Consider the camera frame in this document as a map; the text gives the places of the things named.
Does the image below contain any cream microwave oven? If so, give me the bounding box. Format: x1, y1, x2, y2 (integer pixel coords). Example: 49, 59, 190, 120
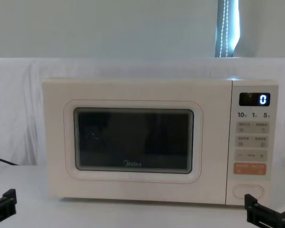
42, 77, 280, 206

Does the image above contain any oven control panel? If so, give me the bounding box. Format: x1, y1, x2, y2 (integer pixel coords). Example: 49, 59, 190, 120
226, 79, 280, 206

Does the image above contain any white table cloth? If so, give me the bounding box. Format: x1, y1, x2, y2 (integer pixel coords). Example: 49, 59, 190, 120
0, 163, 285, 228

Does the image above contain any white curtain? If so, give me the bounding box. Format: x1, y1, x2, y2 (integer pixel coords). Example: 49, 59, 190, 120
232, 0, 285, 59
0, 0, 219, 59

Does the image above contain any thin black cable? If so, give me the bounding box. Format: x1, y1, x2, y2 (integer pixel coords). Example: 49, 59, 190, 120
0, 155, 20, 166

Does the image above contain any white bead chain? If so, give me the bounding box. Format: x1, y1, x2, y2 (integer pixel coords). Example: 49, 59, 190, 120
218, 0, 229, 58

